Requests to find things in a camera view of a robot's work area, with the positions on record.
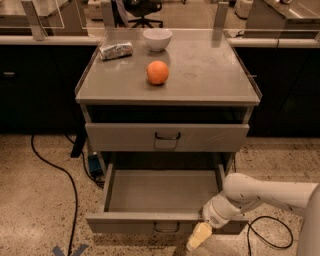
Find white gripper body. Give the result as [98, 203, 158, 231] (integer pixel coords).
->
[202, 193, 240, 229]

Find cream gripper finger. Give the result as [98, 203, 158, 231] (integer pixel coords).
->
[186, 222, 212, 251]

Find grey drawer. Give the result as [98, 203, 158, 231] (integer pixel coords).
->
[86, 123, 249, 152]
[85, 161, 250, 236]

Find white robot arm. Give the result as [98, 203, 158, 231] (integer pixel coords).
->
[186, 173, 320, 256]

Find grey top drawer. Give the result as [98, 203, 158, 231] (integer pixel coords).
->
[86, 123, 249, 152]

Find grey metal drawer cabinet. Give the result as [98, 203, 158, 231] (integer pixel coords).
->
[76, 29, 260, 168]

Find blue power box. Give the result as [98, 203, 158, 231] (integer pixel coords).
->
[88, 154, 103, 177]

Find orange fruit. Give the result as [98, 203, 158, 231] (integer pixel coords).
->
[146, 61, 169, 85]

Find white ceramic bowl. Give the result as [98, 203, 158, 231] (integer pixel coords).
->
[143, 28, 172, 52]

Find silver snack bag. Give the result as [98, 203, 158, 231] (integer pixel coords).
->
[99, 42, 133, 61]

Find black office chair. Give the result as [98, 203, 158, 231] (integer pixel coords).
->
[123, 0, 163, 28]

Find person legs in background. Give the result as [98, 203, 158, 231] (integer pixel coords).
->
[111, 0, 129, 28]

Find black cable right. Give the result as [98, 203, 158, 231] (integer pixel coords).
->
[246, 215, 295, 256]

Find black cable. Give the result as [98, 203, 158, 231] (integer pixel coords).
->
[30, 133, 80, 256]
[246, 215, 295, 256]

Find black cable left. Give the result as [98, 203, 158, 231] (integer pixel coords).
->
[30, 133, 80, 256]

